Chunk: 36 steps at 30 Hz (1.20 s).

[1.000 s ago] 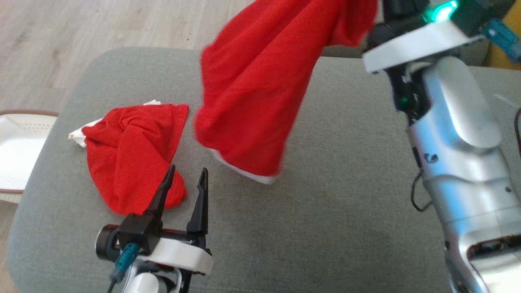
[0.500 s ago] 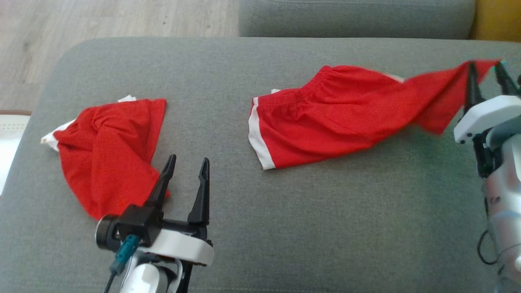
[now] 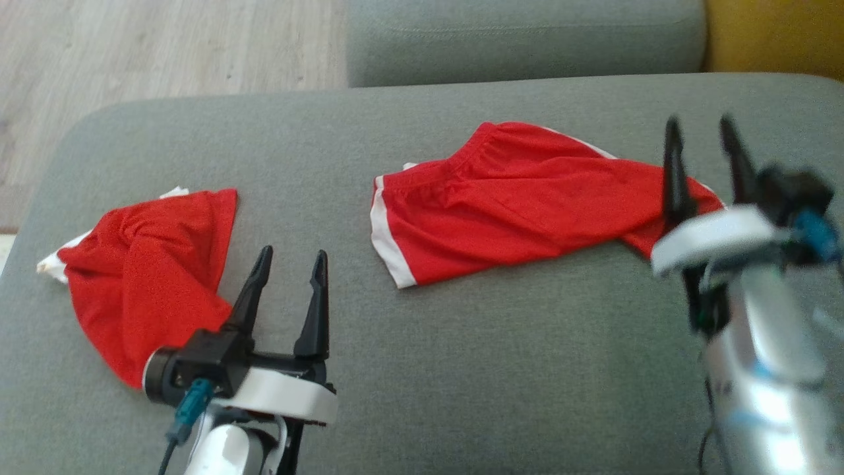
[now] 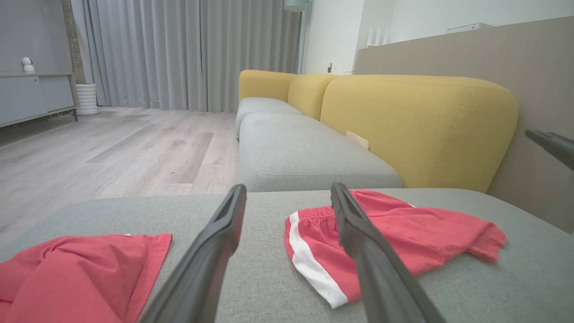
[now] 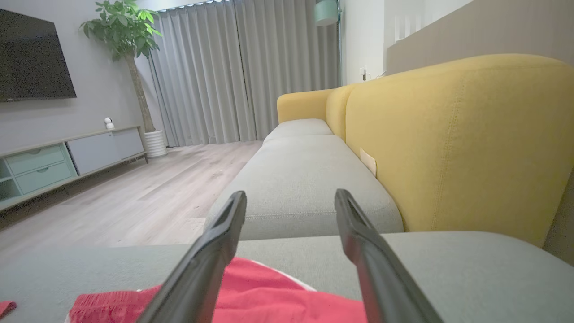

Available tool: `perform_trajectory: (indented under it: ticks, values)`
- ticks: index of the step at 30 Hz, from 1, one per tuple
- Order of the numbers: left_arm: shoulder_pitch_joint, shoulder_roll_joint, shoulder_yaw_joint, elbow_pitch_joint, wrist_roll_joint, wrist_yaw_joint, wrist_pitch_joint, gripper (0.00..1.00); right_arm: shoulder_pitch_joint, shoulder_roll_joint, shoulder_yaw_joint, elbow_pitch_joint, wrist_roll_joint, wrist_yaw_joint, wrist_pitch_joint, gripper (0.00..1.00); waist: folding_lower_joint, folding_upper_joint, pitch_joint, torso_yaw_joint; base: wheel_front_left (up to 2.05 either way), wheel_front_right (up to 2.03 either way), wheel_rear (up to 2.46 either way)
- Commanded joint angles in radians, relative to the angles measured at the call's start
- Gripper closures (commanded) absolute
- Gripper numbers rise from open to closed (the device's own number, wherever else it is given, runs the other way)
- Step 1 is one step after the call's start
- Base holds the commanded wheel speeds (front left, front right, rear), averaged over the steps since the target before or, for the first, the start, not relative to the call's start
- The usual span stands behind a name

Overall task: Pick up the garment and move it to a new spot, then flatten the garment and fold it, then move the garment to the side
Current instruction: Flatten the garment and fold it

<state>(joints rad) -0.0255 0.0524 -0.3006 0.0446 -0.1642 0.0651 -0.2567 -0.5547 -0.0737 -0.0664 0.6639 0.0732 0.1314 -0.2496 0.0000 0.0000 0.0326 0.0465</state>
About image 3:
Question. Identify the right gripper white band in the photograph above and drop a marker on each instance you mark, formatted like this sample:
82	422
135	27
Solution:
712	237

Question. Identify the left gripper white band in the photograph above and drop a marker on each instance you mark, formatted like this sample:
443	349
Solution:
283	396

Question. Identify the red Bulls basketball jersey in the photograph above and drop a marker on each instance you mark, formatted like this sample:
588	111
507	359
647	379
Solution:
151	277

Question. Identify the red shorts with white trim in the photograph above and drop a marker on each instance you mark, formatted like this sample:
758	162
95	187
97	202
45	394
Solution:
521	204

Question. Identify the right robot arm silver white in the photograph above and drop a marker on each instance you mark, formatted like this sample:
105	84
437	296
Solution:
771	369

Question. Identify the yellow cushion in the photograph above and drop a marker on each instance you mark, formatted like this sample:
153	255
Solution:
778	33

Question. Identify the grey sofa seat cushion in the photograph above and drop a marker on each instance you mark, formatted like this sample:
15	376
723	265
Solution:
461	369

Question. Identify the grey sofa back cushion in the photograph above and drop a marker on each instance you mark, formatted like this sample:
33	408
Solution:
527	39

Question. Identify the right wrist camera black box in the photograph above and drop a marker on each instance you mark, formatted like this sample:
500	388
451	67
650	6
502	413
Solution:
791	188

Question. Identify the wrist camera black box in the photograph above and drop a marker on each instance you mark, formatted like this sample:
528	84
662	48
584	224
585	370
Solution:
204	359
791	188

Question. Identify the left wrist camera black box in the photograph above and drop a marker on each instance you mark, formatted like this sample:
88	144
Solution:
204	359

